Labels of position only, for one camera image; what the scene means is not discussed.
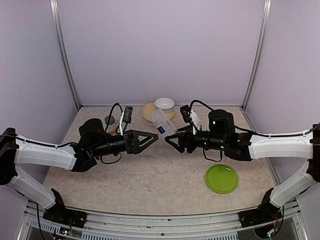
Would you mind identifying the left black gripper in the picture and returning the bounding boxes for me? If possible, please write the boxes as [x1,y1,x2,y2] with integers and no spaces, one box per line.
[91,129,159,158]

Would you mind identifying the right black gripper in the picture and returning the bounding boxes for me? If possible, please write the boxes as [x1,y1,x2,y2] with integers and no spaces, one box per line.
[165,124,227,154]

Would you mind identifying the clear plastic pill organizer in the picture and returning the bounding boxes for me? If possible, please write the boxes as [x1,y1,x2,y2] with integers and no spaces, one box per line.
[150,109,178,138]

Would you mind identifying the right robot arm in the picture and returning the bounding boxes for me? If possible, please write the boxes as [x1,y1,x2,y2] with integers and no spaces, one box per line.
[165,108,320,222]

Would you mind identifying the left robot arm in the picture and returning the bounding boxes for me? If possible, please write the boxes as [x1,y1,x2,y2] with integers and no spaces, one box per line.
[0,118,159,223]

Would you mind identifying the orange pill bottle grey cap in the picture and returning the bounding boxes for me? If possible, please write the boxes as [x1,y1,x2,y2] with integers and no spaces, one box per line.
[104,115,117,136]

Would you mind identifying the beige round plate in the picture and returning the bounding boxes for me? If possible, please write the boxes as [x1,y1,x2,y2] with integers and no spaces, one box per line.
[141,102,175,123]

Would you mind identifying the white ceramic bowl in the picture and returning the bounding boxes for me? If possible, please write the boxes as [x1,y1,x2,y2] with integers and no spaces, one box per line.
[154,97,175,113]

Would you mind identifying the green round plate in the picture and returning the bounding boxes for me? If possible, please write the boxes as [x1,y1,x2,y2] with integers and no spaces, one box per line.
[205,164,239,194]

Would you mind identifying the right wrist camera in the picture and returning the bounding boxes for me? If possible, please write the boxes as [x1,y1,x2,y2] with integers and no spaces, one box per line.
[180,105,202,134]

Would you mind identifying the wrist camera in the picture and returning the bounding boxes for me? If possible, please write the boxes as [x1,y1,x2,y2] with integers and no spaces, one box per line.
[118,105,133,135]
[180,105,202,134]

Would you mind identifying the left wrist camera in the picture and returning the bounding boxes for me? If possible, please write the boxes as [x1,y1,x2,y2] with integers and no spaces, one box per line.
[118,105,133,135]

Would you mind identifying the front aluminium rail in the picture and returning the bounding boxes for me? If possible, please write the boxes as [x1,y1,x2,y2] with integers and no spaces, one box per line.
[18,198,305,240]

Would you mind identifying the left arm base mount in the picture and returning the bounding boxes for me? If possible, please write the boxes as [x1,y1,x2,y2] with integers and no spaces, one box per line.
[43,188,87,229]

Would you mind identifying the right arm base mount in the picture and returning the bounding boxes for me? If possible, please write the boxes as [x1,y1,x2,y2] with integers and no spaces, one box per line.
[238,188,283,228]

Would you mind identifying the right aluminium frame post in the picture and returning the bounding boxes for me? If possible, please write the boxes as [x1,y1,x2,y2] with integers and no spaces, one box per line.
[241,0,272,112]

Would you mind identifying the aluminium frame post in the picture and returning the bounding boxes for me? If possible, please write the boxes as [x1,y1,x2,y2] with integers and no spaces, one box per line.
[241,0,272,112]
[50,0,82,111]

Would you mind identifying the left aluminium frame post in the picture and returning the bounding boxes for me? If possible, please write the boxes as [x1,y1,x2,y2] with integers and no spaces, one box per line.
[50,0,82,111]

